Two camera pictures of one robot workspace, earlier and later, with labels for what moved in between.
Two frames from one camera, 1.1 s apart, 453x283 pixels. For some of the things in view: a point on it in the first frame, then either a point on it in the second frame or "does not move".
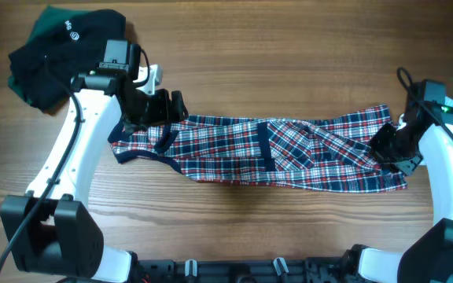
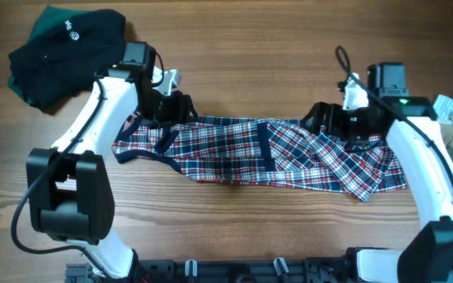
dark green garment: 49,20 does not move
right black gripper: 377,144 → 335,112
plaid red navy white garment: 328,155 does not move
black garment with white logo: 57,54 does not move
